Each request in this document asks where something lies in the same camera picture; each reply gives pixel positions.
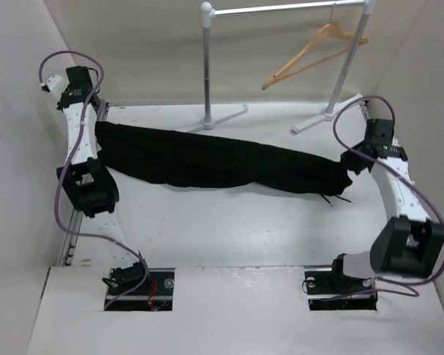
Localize black trousers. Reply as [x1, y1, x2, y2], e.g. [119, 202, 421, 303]
[95, 122, 352, 198]

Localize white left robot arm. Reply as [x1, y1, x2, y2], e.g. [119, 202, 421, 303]
[41, 66, 152, 299]

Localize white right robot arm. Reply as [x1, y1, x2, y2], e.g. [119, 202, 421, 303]
[328, 119, 444, 293]

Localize wooden clothes hanger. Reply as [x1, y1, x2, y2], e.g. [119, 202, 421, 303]
[261, 15, 354, 91]

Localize white clothes rack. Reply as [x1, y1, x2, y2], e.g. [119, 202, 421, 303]
[187, 0, 378, 135]

